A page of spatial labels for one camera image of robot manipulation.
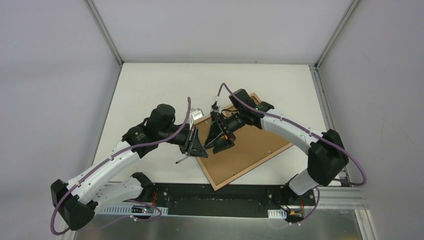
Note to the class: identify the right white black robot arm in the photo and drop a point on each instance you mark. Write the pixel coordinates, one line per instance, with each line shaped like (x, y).
(324, 149)

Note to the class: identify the white slotted cable duct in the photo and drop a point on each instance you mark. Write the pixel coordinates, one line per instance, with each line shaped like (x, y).
(276, 214)
(125, 209)

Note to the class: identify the left green circuit board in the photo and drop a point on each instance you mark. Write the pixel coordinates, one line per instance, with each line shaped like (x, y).
(142, 209)

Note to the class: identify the right white slotted cable duct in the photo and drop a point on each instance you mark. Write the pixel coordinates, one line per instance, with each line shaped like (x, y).
(276, 214)

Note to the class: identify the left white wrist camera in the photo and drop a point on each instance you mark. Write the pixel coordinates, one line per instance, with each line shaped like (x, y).
(196, 113)

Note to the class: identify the wooden picture frame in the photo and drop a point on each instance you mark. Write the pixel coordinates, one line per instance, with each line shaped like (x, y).
(252, 148)

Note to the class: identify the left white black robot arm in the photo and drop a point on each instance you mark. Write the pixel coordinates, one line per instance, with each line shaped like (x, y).
(136, 143)

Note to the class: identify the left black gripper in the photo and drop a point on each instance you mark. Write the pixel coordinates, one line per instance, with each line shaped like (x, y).
(191, 141)

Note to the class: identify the aluminium rail beam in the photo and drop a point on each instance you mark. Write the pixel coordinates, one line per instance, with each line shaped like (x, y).
(325, 197)

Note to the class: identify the yellow black screwdriver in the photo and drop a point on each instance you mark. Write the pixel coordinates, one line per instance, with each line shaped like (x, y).
(186, 157)

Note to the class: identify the left white slotted cable duct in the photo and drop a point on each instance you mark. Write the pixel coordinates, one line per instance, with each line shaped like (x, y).
(125, 209)

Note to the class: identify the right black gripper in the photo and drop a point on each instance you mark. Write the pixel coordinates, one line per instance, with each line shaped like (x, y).
(221, 127)

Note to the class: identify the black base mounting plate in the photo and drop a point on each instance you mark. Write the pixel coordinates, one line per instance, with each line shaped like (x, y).
(238, 201)

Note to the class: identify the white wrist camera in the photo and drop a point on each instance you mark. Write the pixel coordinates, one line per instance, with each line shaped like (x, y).
(196, 113)
(216, 106)

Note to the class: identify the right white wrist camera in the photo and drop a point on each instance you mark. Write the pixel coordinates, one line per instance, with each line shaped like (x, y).
(216, 106)

